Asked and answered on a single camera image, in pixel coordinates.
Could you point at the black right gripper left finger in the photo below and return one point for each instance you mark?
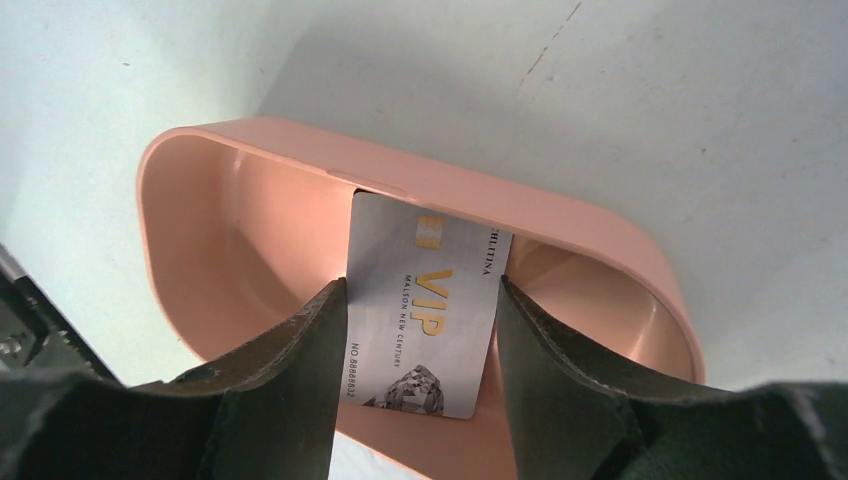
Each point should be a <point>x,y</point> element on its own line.
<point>199,411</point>

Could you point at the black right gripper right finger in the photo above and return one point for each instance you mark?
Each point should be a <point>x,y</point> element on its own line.
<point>578,410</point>

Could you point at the pink oval tray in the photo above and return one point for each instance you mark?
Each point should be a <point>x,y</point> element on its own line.
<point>244,222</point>

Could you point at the silver VIP credit card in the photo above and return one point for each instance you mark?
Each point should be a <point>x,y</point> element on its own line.
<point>422,290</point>

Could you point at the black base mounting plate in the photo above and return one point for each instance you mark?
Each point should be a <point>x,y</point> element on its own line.
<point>34,333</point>

